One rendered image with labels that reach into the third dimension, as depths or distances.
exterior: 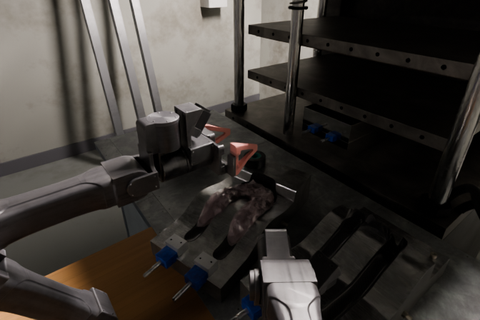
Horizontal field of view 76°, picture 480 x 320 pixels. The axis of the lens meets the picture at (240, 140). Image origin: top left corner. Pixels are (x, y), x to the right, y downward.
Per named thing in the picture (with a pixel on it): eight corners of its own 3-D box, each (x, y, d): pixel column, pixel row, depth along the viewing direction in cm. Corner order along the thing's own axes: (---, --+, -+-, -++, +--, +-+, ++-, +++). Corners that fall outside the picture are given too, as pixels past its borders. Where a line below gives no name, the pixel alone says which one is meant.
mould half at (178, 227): (221, 303, 76) (219, 273, 71) (152, 253, 90) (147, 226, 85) (308, 199, 112) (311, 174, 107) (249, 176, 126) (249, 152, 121)
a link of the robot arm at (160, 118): (165, 106, 59) (101, 120, 52) (188, 120, 53) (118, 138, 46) (171, 158, 64) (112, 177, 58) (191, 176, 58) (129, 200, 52)
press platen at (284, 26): (473, 81, 92) (478, 65, 90) (248, 33, 170) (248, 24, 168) (542, 51, 131) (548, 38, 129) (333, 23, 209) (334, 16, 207)
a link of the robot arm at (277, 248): (246, 246, 55) (247, 211, 47) (293, 246, 55) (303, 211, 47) (248, 318, 47) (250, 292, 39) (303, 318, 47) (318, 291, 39)
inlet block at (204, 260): (182, 313, 71) (180, 298, 69) (167, 301, 74) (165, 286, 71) (218, 274, 81) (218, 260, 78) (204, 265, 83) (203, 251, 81)
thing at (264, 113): (441, 241, 104) (446, 228, 101) (225, 118, 196) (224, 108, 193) (520, 163, 148) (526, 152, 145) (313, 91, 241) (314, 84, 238)
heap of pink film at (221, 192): (238, 250, 84) (238, 228, 80) (191, 223, 93) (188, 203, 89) (284, 201, 102) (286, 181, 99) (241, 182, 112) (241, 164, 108)
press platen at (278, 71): (446, 153, 104) (451, 140, 102) (247, 78, 182) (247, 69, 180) (518, 105, 143) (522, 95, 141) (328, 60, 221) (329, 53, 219)
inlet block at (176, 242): (151, 288, 77) (148, 274, 74) (138, 278, 79) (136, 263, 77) (188, 255, 86) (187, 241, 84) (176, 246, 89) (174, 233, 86)
